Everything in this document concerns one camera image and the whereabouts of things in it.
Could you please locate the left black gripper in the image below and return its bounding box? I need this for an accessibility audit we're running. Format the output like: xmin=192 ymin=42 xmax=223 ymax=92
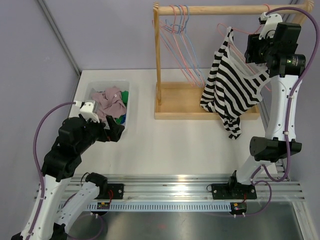
xmin=76 ymin=114 xmax=125 ymax=153

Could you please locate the pink tank top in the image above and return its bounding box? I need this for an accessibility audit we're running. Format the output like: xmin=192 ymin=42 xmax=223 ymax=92
xmin=91 ymin=86 xmax=122 ymax=122

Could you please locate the green tank top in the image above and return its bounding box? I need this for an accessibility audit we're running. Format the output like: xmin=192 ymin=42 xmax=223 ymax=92
xmin=115 ymin=91 xmax=129 ymax=124

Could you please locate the black white striped tank top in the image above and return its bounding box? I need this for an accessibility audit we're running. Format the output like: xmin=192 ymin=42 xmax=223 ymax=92
xmin=200 ymin=27 xmax=270 ymax=140

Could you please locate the pink wire hanger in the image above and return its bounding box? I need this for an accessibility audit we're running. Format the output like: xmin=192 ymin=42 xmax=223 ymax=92
xmin=216 ymin=3 xmax=272 ymax=92
xmin=159 ymin=4 xmax=196 ymax=87
xmin=176 ymin=5 xmax=204 ymax=88

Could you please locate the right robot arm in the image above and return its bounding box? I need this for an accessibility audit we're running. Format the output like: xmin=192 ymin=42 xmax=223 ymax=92
xmin=212 ymin=22 xmax=306 ymax=200

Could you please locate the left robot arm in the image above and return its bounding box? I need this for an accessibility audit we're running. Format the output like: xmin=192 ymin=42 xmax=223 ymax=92
xmin=12 ymin=115 xmax=125 ymax=240

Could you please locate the clear plastic basket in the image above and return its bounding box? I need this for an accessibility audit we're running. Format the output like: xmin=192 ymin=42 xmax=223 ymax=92
xmin=77 ymin=79 xmax=131 ymax=128

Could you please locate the wooden clothes rack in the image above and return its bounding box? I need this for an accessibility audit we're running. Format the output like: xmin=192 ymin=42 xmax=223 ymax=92
xmin=153 ymin=2 xmax=307 ymax=120

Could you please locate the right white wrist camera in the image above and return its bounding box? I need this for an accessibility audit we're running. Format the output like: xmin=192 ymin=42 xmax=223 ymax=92
xmin=258 ymin=12 xmax=283 ymax=40

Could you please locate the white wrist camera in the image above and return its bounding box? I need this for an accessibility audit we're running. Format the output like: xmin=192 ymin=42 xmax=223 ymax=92
xmin=75 ymin=100 xmax=103 ymax=124
xmin=258 ymin=12 xmax=283 ymax=40

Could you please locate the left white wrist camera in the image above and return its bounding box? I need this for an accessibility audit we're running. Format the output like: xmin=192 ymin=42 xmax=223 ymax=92
xmin=75 ymin=100 xmax=103 ymax=124

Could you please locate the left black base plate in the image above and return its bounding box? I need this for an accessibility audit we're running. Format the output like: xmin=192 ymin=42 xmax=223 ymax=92
xmin=106 ymin=183 xmax=125 ymax=200

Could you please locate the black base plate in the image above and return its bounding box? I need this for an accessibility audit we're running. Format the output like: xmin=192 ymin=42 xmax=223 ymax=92
xmin=210 ymin=183 xmax=257 ymax=200
xmin=106 ymin=183 xmax=125 ymax=200

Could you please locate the aluminium mounting rail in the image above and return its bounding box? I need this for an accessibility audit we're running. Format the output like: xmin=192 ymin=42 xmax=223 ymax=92
xmin=62 ymin=174 xmax=305 ymax=202

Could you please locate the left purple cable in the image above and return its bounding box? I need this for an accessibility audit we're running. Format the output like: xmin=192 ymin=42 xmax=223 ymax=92
xmin=24 ymin=101 xmax=77 ymax=237

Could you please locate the purple cable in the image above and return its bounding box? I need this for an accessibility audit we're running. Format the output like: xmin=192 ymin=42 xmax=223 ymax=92
xmin=24 ymin=101 xmax=77 ymax=237
xmin=249 ymin=7 xmax=320 ymax=218

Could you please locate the white slotted cable duct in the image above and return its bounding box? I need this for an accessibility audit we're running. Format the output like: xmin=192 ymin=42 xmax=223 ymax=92
xmin=84 ymin=202 xmax=231 ymax=212

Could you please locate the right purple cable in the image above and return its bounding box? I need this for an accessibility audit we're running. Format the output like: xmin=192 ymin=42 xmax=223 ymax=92
xmin=249 ymin=7 xmax=320 ymax=218

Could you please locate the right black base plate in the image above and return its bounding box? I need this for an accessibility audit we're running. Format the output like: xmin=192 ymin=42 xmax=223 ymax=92
xmin=210 ymin=183 xmax=257 ymax=200

